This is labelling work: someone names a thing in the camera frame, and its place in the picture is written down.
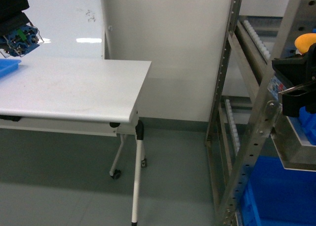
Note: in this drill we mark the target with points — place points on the red mushroom push button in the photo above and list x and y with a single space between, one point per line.
21 41

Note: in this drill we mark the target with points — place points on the blue plastic tray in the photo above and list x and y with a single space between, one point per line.
8 66

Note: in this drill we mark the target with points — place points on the blue crate lower shelf right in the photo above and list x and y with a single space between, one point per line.
275 196

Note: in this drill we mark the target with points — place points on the white whiteboard panel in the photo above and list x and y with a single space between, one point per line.
69 28

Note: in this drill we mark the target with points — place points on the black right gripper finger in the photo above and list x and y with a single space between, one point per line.
296 70
300 96

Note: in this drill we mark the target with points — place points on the yellow mushroom push button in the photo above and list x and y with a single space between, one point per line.
275 84

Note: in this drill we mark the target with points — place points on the metal shelf rack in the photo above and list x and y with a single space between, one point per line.
246 120

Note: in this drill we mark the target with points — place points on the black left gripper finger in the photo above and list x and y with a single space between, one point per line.
12 16

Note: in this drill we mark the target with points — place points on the large blue crate centre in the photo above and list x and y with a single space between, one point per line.
307 120

